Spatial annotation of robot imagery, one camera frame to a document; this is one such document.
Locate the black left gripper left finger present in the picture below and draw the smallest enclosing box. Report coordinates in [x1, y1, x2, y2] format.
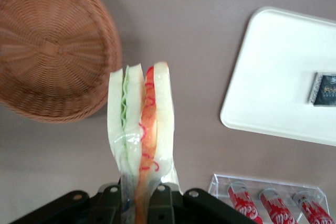
[10, 183, 122, 224]

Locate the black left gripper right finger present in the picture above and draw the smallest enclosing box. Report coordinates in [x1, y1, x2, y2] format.
[149, 183, 258, 224]

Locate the triangle sandwich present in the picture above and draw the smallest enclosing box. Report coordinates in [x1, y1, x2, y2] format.
[107, 61, 183, 224]

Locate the white plastic tray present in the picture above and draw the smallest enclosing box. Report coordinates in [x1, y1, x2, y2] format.
[219, 6, 336, 146]

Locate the round brown wicker basket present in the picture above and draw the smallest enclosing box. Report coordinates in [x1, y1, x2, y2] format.
[0, 0, 123, 124]

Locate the clear acrylic can holder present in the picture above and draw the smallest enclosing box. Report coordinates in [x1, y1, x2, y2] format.
[207, 173, 329, 224]

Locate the red cola can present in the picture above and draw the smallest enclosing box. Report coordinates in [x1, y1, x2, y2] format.
[259, 189, 299, 224]
[293, 192, 334, 224]
[227, 183, 263, 224]

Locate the black foil snack packet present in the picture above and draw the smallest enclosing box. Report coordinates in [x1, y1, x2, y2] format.
[307, 71, 336, 106]

